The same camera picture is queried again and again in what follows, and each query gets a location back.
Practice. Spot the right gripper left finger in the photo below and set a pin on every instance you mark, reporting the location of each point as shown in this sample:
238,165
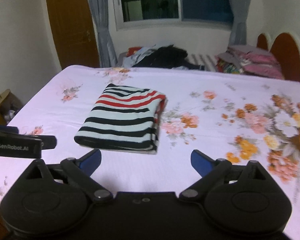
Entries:
79,171

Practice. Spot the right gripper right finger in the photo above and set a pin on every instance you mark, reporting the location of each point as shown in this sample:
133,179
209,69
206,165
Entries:
212,174

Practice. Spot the striped white red black sweater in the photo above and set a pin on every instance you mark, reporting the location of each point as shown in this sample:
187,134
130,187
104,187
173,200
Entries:
123,119

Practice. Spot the black clothes pile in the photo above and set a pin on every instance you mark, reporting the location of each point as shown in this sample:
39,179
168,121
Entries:
169,57

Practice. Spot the brown box beside bed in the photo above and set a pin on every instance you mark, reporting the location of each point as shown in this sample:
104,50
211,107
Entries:
10,105

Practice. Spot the pink floral bed sheet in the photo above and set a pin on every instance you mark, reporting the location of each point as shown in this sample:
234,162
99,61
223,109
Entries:
222,115

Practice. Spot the colourful patterned cloth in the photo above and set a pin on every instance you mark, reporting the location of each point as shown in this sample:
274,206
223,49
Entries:
227,67

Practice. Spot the grey white striped cloth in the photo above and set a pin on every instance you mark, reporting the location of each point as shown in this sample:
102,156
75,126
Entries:
207,60

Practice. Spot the pink folded blanket stack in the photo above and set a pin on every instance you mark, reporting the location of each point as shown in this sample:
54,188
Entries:
253,61

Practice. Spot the red white scalloped headboard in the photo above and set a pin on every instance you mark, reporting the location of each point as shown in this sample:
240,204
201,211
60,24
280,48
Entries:
286,49

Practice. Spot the brown wooden door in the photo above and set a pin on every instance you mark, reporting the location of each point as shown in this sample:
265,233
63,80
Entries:
73,32

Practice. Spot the grey curtain near door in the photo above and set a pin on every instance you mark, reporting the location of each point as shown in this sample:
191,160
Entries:
106,50

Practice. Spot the grey curtain near headboard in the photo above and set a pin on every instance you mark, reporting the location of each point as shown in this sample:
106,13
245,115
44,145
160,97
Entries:
240,9

